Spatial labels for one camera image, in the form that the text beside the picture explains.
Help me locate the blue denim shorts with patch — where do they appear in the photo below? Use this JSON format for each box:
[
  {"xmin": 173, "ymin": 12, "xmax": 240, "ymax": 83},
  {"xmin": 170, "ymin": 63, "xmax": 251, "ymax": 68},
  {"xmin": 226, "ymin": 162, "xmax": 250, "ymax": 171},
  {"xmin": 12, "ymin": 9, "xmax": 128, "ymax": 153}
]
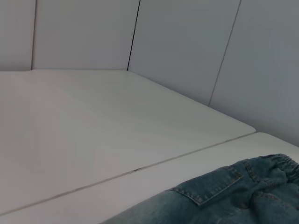
[{"xmin": 106, "ymin": 153, "xmax": 299, "ymax": 224}]

